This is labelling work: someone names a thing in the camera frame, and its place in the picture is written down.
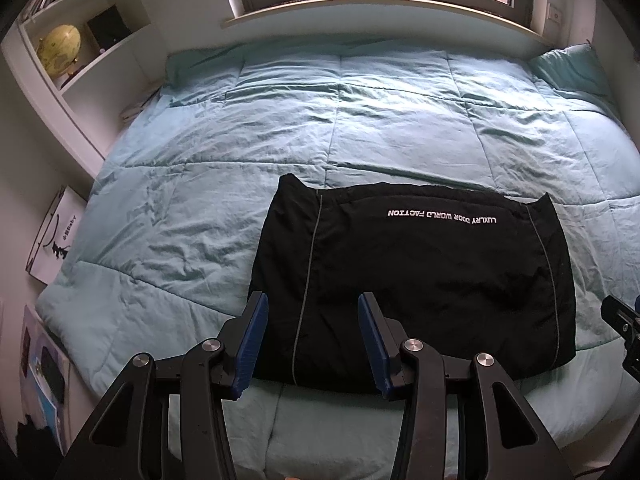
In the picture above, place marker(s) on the white box with black item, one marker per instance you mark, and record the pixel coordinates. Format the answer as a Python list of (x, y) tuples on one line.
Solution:
[(45, 410)]

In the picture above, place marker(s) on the black jacket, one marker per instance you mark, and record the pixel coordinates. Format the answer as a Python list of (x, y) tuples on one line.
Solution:
[(425, 285)]

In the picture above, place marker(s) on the white wall socket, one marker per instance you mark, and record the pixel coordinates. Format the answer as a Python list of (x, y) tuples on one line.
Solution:
[(554, 13)]

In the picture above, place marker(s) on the white wall shelf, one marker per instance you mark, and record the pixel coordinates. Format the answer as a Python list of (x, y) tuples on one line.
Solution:
[(120, 67)]

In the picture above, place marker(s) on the dark cloth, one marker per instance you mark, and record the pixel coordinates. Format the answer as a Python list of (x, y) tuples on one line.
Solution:
[(35, 452)]

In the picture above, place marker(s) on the light blue quilt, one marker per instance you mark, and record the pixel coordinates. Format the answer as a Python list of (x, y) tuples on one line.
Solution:
[(225, 125)]

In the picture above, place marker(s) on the white paper bag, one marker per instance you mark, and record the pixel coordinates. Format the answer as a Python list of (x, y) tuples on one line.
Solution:
[(55, 232)]

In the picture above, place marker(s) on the wooden window sill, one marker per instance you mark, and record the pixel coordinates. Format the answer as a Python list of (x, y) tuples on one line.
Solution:
[(380, 17)]

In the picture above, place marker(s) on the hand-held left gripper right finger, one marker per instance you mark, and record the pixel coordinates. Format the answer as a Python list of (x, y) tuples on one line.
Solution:
[(371, 340)]

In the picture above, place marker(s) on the light blue pillow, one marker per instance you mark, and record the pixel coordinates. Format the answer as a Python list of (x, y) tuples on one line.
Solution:
[(570, 67)]

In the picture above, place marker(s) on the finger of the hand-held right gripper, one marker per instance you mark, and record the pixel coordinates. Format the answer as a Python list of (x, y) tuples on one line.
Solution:
[(620, 312)]

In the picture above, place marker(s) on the yellow globe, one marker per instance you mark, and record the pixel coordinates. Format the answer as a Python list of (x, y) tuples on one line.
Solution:
[(60, 50)]

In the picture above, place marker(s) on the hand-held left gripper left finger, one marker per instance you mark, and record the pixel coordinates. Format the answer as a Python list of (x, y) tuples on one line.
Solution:
[(252, 340)]

